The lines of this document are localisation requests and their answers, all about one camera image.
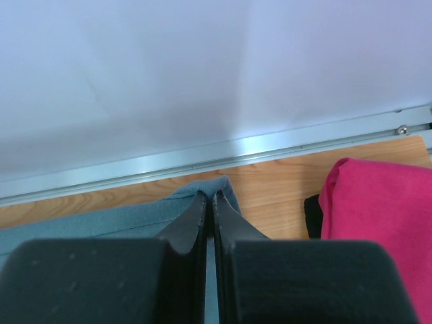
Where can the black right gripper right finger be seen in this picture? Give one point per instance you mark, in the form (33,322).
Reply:
(261,280)

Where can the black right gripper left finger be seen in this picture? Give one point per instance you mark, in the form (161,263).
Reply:
(131,280)

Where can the blue-grey t-shirt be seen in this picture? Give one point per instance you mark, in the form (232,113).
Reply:
(133,221)

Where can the folded black t-shirt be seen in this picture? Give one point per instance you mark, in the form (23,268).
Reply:
(313,217)

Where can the folded pink t-shirt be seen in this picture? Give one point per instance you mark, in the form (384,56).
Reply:
(389,204)

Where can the aluminium back wall rail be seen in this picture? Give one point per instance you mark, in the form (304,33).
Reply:
(312,139)

